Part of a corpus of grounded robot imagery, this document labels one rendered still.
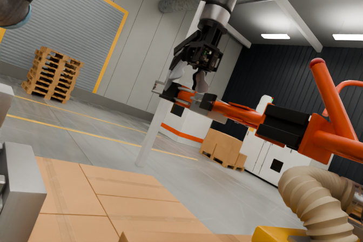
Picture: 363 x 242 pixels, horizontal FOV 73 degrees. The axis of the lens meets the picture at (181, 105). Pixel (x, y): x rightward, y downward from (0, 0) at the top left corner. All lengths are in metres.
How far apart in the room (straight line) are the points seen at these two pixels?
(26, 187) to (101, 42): 10.19
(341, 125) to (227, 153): 7.28
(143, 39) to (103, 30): 1.81
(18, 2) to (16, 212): 0.66
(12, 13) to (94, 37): 9.52
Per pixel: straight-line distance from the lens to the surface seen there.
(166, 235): 0.39
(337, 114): 0.40
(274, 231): 0.28
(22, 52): 9.91
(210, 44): 0.63
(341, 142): 0.37
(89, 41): 10.31
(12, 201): 0.29
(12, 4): 0.86
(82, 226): 1.15
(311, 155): 0.40
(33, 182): 0.30
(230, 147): 7.62
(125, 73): 11.02
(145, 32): 11.36
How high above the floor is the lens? 1.12
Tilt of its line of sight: 1 degrees up
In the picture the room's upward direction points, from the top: 22 degrees clockwise
